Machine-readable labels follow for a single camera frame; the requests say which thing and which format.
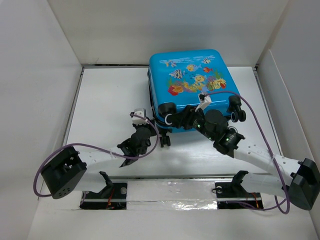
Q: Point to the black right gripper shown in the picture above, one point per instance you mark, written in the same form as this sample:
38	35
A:
185	117

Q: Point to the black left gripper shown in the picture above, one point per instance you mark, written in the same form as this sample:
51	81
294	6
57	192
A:
152	133

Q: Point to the blue kids suitcase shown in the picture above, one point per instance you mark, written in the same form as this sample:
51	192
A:
176	78

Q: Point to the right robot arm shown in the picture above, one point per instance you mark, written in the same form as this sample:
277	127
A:
297	181

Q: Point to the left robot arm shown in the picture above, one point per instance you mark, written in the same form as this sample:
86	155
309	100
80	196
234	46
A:
63	169

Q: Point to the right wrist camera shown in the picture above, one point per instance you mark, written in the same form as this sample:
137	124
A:
205	101

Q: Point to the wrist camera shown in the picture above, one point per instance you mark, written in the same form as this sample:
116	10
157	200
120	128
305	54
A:
139	115
205	101

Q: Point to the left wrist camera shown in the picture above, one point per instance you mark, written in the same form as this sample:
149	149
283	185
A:
139	115

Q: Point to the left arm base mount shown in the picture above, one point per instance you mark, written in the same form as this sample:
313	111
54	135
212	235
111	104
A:
112	197

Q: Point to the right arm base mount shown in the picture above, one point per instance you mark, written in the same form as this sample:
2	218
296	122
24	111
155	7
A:
231	195

